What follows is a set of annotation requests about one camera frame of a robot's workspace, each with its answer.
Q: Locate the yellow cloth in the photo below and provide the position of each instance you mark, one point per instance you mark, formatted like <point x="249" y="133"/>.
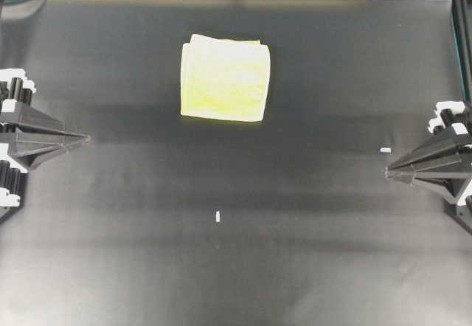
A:
<point x="224" y="79"/>

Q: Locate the white tape mark centre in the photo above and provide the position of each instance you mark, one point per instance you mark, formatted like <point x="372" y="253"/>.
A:
<point x="217" y="216"/>

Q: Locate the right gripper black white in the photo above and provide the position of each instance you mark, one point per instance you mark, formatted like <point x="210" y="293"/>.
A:
<point x="442" y="164"/>

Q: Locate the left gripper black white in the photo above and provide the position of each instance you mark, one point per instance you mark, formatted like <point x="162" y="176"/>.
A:
<point x="16" y="96"/>

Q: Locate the black aluminium frame rail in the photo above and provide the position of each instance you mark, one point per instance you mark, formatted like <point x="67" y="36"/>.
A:
<point x="461" y="20"/>

